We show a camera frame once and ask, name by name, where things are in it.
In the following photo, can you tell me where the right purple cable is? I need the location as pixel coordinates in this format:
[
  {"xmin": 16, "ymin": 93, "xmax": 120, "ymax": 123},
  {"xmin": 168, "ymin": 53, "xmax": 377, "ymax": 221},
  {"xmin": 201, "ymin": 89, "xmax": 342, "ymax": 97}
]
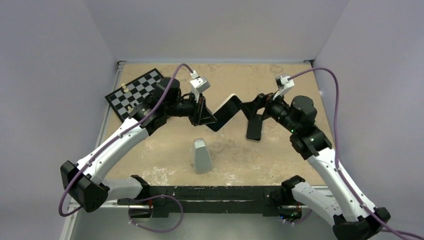
[{"xmin": 287, "ymin": 67, "xmax": 424, "ymax": 240}]

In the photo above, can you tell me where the white phone case with phone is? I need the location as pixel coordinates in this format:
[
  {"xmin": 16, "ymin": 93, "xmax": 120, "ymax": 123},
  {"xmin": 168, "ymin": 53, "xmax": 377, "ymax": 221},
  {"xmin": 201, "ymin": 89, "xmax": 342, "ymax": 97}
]
[{"xmin": 208, "ymin": 93, "xmax": 242, "ymax": 132}]

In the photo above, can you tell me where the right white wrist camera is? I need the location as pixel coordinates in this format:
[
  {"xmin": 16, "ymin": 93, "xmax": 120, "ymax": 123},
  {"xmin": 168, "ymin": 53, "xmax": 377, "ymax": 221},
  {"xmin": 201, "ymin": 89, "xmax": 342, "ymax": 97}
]
[{"xmin": 272, "ymin": 74, "xmax": 295, "ymax": 100}]

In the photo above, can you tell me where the black white chessboard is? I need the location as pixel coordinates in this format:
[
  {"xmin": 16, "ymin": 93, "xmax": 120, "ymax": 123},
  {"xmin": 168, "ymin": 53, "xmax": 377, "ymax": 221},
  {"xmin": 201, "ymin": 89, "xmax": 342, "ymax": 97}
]
[{"xmin": 105, "ymin": 68, "xmax": 164, "ymax": 123}]

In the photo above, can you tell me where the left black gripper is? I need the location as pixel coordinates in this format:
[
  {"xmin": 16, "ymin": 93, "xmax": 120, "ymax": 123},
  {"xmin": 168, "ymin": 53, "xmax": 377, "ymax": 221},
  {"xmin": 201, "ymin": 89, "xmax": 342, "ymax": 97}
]
[{"xmin": 165, "ymin": 90, "xmax": 217, "ymax": 126}]

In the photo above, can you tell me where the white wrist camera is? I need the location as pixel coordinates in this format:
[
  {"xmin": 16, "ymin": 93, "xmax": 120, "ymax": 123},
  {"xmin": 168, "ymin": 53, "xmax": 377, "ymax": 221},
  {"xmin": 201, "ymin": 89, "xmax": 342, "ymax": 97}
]
[
  {"xmin": 189, "ymin": 70, "xmax": 211, "ymax": 102},
  {"xmin": 272, "ymin": 74, "xmax": 295, "ymax": 100}
]

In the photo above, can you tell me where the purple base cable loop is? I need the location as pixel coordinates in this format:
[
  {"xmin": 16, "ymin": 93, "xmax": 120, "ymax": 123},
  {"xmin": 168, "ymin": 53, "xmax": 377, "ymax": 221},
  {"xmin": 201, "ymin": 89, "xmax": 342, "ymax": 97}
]
[{"xmin": 128, "ymin": 193, "xmax": 185, "ymax": 233}]

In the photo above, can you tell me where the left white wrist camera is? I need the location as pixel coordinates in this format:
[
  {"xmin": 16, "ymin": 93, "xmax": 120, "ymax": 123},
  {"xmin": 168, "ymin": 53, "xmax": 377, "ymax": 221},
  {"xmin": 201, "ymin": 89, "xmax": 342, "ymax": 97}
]
[{"xmin": 189, "ymin": 70, "xmax": 211, "ymax": 102}]

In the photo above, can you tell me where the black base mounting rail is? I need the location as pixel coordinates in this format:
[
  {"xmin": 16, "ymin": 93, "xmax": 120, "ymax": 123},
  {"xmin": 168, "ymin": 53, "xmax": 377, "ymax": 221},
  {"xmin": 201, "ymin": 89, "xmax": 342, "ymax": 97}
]
[{"xmin": 127, "ymin": 185, "xmax": 316, "ymax": 220}]

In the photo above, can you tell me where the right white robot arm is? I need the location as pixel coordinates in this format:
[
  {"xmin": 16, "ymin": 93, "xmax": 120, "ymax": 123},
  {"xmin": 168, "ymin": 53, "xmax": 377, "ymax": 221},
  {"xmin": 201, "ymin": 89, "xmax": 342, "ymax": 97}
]
[{"xmin": 240, "ymin": 93, "xmax": 391, "ymax": 240}]

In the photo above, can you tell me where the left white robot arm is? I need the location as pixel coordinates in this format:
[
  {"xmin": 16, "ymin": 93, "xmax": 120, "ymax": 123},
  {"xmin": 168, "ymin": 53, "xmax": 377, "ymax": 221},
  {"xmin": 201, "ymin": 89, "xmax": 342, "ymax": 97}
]
[{"xmin": 60, "ymin": 77, "xmax": 217, "ymax": 213}]

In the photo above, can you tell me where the black smartphone on table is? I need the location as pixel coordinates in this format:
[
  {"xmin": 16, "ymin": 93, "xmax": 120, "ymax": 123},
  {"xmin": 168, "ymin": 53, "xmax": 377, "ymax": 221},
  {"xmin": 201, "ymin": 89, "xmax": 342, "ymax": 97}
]
[{"xmin": 245, "ymin": 115, "xmax": 263, "ymax": 142}]

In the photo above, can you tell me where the grey tapered block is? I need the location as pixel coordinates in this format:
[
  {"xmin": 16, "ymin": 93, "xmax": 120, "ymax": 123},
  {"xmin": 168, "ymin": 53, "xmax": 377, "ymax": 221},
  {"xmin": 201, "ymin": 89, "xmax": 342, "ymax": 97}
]
[{"xmin": 190, "ymin": 138, "xmax": 214, "ymax": 175}]

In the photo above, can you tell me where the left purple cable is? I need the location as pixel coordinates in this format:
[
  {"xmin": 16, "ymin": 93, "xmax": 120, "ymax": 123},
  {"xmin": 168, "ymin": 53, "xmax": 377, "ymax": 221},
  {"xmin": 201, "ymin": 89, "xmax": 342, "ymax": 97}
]
[{"xmin": 58, "ymin": 63, "xmax": 196, "ymax": 218}]

